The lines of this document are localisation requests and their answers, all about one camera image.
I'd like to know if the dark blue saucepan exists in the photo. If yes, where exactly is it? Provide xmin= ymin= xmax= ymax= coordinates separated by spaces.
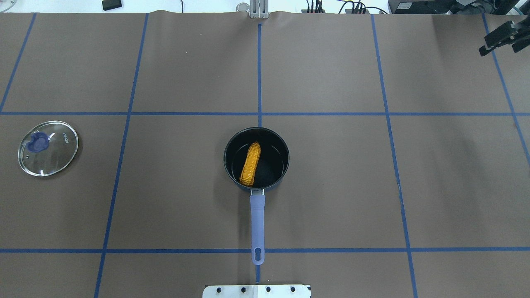
xmin=223 ymin=127 xmax=290 ymax=265

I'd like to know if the glass pot lid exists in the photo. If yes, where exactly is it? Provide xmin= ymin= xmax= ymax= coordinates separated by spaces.
xmin=17 ymin=120 xmax=80 ymax=177

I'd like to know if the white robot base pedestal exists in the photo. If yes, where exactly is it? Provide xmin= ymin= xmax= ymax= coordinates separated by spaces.
xmin=202 ymin=284 xmax=312 ymax=298

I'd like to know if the yellow corn cob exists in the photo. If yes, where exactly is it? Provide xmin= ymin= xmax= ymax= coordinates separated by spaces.
xmin=239 ymin=142 xmax=261 ymax=187

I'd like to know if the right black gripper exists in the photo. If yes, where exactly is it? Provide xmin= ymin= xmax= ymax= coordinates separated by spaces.
xmin=479 ymin=19 xmax=530 ymax=57

